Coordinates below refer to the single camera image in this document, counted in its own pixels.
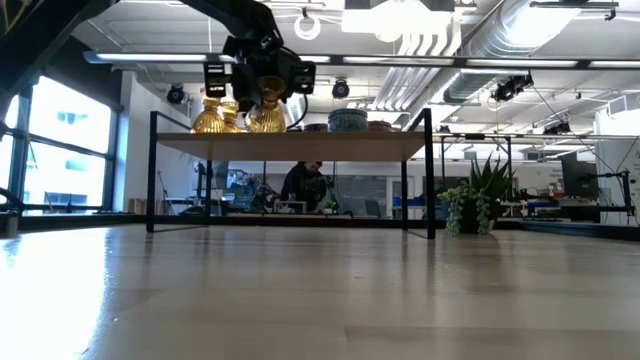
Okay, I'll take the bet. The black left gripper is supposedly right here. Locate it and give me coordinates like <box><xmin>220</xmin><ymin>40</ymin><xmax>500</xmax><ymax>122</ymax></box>
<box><xmin>202</xmin><ymin>29</ymin><xmax>317</xmax><ymax>114</ymax></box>

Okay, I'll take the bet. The amber glass candlestick holder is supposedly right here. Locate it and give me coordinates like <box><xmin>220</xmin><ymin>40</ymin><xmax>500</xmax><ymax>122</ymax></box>
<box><xmin>190</xmin><ymin>94</ymin><xmax>227</xmax><ymax>134</ymax></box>
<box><xmin>219</xmin><ymin>99</ymin><xmax>245</xmax><ymax>134</ymax></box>
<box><xmin>244</xmin><ymin>75</ymin><xmax>288</xmax><ymax>134</ymax></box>

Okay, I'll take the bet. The teal patterned candle holder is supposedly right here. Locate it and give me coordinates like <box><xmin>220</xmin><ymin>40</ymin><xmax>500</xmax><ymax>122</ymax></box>
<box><xmin>327</xmin><ymin>108</ymin><xmax>369</xmax><ymax>133</ymax></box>

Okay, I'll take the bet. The person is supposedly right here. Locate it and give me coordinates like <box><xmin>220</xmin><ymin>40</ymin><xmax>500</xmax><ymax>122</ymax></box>
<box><xmin>279</xmin><ymin>160</ymin><xmax>332</xmax><ymax>214</ymax></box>

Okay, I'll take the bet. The black overhead light bar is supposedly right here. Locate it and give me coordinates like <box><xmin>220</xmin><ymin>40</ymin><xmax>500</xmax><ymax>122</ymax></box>
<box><xmin>82</xmin><ymin>49</ymin><xmax>640</xmax><ymax>70</ymax></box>

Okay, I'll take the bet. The potted succulent plant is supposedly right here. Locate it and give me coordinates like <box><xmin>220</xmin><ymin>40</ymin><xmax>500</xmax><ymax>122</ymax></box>
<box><xmin>435</xmin><ymin>153</ymin><xmax>519</xmax><ymax>237</ymax></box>

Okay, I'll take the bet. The dark monitor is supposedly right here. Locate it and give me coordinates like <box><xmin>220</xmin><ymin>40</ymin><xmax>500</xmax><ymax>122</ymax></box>
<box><xmin>559</xmin><ymin>151</ymin><xmax>601</xmax><ymax>201</ymax></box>

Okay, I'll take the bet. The white ring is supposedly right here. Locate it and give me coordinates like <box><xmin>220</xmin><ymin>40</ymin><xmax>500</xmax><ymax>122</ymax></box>
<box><xmin>293</xmin><ymin>12</ymin><xmax>322</xmax><ymax>41</ymax></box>

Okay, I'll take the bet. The wooden shelf with black frame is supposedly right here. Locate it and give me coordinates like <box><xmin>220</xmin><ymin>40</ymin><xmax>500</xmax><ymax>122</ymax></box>
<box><xmin>145</xmin><ymin>107</ymin><xmax>436</xmax><ymax>240</ymax></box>

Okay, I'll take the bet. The black table frame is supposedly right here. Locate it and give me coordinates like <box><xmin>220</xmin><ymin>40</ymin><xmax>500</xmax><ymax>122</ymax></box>
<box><xmin>0</xmin><ymin>212</ymin><xmax>640</xmax><ymax>242</ymax></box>

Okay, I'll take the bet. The silver ventilation duct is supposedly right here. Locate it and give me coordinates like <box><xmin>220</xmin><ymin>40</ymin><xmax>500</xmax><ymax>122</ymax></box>
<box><xmin>442</xmin><ymin>0</ymin><xmax>591</xmax><ymax>104</ymax></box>

